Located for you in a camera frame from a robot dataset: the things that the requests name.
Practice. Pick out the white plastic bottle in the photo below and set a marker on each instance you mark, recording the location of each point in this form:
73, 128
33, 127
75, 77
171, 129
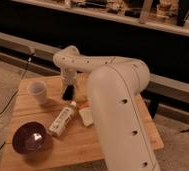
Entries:
64, 117

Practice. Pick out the dark purple bowl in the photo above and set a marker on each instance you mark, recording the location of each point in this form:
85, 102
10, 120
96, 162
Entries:
31, 137

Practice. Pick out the cluttered background shelf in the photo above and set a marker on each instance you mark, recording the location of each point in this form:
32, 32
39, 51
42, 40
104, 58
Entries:
118, 11

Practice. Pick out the white sponge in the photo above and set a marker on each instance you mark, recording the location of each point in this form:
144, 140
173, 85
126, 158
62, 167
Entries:
86, 116

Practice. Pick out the white paper cup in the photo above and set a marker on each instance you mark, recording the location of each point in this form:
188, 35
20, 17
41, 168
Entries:
38, 91

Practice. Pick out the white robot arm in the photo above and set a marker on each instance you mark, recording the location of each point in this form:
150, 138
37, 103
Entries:
112, 87

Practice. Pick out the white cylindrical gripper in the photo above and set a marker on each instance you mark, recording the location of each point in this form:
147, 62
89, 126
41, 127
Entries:
69, 77

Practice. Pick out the orange carrot toy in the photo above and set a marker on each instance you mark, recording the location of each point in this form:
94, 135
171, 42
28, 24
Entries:
84, 105

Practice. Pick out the wooden board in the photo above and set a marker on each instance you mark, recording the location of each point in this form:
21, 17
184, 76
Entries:
78, 144

